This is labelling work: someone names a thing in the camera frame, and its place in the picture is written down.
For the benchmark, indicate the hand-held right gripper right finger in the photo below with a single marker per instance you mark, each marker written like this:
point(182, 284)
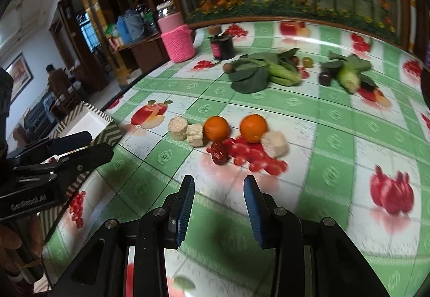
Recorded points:
point(252, 209)

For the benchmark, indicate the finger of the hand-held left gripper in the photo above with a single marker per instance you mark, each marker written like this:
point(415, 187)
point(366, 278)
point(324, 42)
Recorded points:
point(92, 156)
point(67, 144)

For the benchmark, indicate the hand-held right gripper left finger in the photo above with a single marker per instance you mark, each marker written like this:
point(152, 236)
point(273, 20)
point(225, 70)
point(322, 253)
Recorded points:
point(184, 209)

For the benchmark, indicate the chevron patterned box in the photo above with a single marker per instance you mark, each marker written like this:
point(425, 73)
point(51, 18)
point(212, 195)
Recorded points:
point(109, 132)

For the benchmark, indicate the person's left hand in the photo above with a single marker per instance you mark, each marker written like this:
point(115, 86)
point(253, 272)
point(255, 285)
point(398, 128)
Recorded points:
point(11, 243)

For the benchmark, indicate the shiny red date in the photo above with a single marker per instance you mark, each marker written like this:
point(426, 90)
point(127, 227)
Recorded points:
point(220, 153)

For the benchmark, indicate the small orange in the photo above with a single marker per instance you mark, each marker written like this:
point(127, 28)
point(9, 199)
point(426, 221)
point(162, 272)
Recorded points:
point(216, 128)
point(253, 128)

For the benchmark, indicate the wooden side cabinet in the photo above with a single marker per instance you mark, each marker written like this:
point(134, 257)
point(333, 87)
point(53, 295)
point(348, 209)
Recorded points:
point(144, 51)

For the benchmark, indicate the green spray bottle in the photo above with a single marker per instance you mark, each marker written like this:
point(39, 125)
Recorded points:
point(111, 31)

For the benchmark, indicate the blue thermos bottle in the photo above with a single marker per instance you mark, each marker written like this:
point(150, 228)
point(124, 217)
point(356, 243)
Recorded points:
point(123, 31)

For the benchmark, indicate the grey-blue kettle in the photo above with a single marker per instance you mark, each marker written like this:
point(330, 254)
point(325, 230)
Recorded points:
point(135, 25)

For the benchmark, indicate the green bok choy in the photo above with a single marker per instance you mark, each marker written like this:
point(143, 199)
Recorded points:
point(258, 72)

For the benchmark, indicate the small brown kiwi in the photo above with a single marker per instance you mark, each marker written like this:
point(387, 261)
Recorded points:
point(228, 67)

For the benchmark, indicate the jar in pink knitted cover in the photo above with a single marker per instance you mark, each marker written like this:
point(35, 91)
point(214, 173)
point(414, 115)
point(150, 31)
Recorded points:
point(176, 38)

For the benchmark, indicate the clear glass jar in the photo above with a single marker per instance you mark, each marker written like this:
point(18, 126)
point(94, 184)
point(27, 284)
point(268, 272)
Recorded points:
point(150, 21)

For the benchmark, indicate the dark purple plum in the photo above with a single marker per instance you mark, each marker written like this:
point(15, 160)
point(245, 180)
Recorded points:
point(325, 78)

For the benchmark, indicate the small brown round fruit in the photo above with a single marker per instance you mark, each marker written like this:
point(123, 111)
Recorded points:
point(295, 60)

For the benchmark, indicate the small green round fruit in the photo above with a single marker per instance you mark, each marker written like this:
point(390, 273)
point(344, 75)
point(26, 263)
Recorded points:
point(308, 62)

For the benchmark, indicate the pale green cabbage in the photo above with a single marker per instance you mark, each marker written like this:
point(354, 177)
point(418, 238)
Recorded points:
point(347, 77)

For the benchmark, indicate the dark jar with cork lid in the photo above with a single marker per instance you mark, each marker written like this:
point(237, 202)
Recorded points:
point(222, 46)

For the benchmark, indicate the dark purple vegetable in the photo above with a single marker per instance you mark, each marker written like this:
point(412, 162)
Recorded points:
point(368, 83)

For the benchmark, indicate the framed wall picture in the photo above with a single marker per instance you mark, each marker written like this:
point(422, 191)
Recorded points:
point(20, 68)

